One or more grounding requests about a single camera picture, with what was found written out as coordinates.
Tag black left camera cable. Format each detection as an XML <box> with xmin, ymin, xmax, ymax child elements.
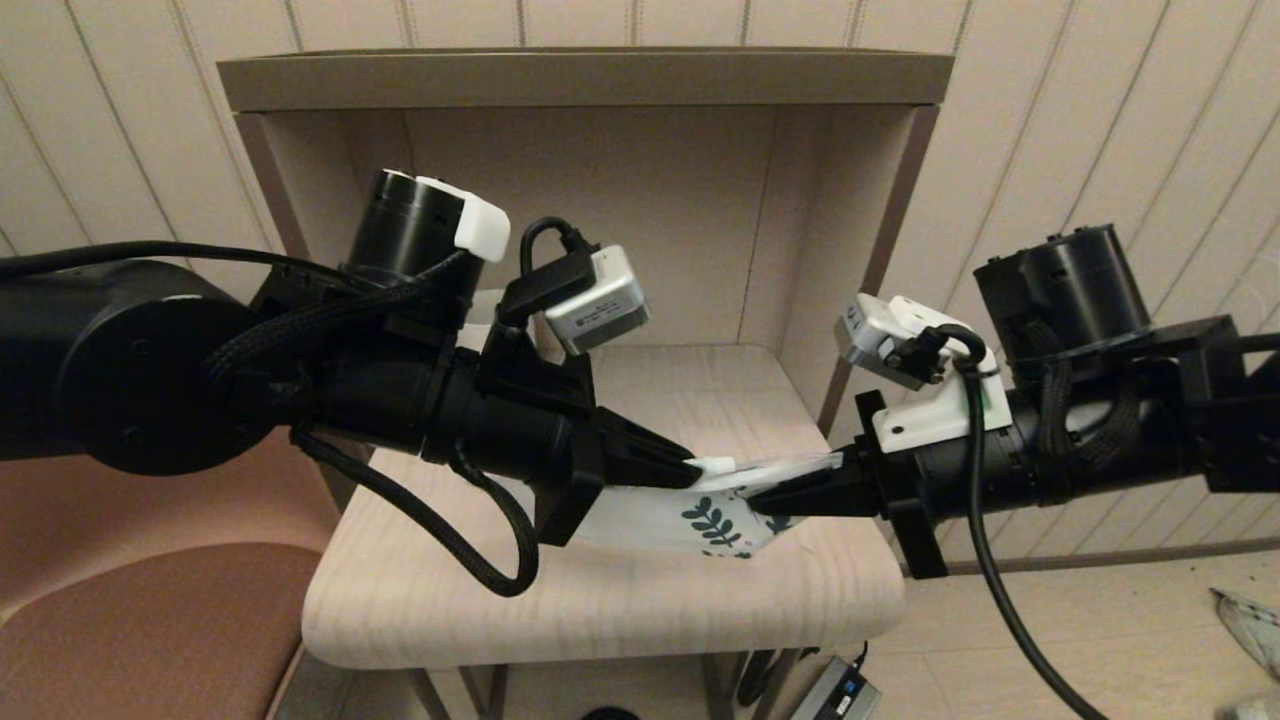
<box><xmin>288</xmin><ymin>216</ymin><xmax>601</xmax><ymax>599</ymax></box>

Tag white right camera bracket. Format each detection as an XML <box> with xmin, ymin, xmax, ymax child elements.
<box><xmin>870</xmin><ymin>294</ymin><xmax>1015</xmax><ymax>457</ymax></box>

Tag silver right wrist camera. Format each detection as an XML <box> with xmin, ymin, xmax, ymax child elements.
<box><xmin>834</xmin><ymin>295</ymin><xmax>948</xmax><ymax>392</ymax></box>

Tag black camera cable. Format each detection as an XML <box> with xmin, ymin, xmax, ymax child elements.
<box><xmin>883</xmin><ymin>323</ymin><xmax>1113</xmax><ymax>720</ymax></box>
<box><xmin>288</xmin><ymin>216</ymin><xmax>601</xmax><ymax>599</ymax></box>

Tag silver power adapter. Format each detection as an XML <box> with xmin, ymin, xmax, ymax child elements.
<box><xmin>790</xmin><ymin>655</ymin><xmax>883</xmax><ymax>720</ymax></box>

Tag brown pink chair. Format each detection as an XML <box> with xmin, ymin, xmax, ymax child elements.
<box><xmin>0</xmin><ymin>430</ymin><xmax>346</xmax><ymax>720</ymax></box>

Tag black right camera cable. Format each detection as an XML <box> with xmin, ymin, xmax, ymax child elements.
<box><xmin>883</xmin><ymin>323</ymin><xmax>1113</xmax><ymax>720</ymax></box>

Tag brown wooden baseboard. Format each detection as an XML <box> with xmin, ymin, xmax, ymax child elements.
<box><xmin>945</xmin><ymin>538</ymin><xmax>1280</xmax><ymax>579</ymax></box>

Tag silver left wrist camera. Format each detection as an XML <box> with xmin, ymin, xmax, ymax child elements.
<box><xmin>543</xmin><ymin>245</ymin><xmax>653</xmax><ymax>357</ymax></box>

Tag white ribbed mug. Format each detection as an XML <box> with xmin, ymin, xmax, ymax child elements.
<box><xmin>458</xmin><ymin>288</ymin><xmax>563</xmax><ymax>363</ymax></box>

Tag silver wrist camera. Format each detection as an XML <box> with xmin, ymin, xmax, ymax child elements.
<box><xmin>834</xmin><ymin>295</ymin><xmax>948</xmax><ymax>392</ymax></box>
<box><xmin>543</xmin><ymin>245</ymin><xmax>653</xmax><ymax>357</ymax></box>

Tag light wooden shelf unit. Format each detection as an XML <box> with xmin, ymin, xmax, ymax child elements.
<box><xmin>218</xmin><ymin>48</ymin><xmax>956</xmax><ymax>720</ymax></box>

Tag white leaf-print pouch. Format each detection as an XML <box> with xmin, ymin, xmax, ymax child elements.
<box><xmin>570</xmin><ymin>452</ymin><xmax>843</xmax><ymax>561</ymax></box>

